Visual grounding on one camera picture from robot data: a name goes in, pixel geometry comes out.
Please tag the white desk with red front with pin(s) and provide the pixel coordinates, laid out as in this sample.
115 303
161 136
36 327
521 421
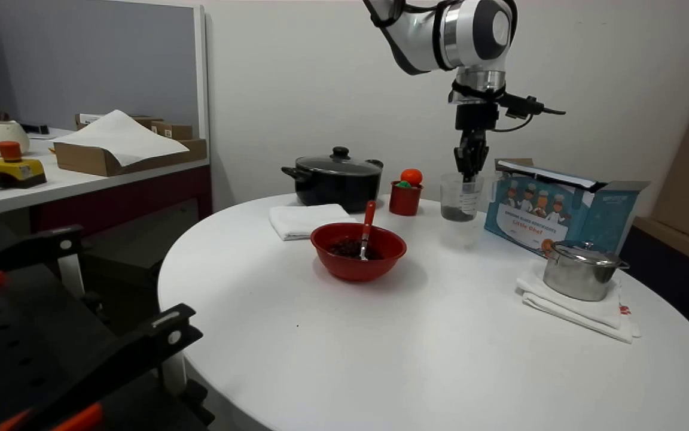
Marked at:
81 189

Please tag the small red cup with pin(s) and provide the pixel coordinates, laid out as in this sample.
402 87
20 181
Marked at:
405 201

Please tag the coffee beans in bowl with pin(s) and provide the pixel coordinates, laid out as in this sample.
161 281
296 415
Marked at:
344 249

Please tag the glass lid with black knob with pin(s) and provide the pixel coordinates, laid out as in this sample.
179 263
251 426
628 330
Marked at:
336 163

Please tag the yellow emergency stop button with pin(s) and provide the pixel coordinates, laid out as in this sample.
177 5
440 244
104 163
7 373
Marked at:
13 170

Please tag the blue picture box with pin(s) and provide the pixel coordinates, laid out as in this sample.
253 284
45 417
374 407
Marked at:
550 212

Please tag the clear plastic measuring cup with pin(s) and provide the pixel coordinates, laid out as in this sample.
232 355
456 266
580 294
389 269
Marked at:
459 200

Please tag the black cooking pot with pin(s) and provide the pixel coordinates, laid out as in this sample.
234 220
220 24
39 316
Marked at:
334 191

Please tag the coffee beans in cup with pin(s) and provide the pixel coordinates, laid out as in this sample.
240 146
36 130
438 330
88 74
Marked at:
459 213

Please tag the grey partition panel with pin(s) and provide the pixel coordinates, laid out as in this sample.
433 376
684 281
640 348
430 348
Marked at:
81 55

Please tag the white napkin with red mark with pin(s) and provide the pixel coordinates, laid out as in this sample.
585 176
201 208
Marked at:
575 312

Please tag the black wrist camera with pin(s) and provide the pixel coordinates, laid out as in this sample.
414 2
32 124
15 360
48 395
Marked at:
532 106

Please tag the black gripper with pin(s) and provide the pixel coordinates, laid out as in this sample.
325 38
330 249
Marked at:
477 123

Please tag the small steel pot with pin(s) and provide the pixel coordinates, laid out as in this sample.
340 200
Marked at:
580 276

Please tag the flat cardboard box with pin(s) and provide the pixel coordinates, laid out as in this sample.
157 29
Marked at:
81 159

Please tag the red bowl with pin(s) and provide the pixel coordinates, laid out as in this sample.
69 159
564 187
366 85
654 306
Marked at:
360 269

